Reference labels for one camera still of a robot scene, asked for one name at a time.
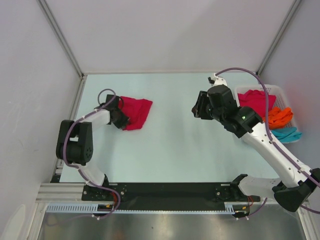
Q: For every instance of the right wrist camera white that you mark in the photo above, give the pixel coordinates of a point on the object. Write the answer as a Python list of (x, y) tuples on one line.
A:
[(215, 80)]

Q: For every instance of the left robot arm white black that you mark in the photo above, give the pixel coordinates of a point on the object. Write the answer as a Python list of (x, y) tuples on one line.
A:
[(75, 143)]

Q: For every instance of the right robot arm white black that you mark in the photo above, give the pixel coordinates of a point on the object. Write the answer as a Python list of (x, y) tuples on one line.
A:
[(296, 181)]

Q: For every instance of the orange t shirt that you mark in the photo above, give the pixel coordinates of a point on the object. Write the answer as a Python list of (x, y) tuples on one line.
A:
[(278, 118)]

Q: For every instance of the white slotted cable duct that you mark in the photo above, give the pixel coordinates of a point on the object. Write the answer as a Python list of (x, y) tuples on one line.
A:
[(96, 208)]

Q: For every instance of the teal t shirt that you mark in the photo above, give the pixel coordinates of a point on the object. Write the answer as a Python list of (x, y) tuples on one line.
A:
[(287, 134)]

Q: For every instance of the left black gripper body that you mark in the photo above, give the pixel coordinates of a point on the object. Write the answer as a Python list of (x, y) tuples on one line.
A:
[(119, 121)]

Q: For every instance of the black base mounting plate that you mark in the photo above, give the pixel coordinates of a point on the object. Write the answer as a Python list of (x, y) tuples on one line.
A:
[(187, 196)]

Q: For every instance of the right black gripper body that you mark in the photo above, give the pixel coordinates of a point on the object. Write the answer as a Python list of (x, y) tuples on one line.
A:
[(214, 113)]

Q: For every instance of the magenta red t shirt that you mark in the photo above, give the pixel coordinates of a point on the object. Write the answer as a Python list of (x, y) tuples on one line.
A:
[(256, 100), (137, 110)]

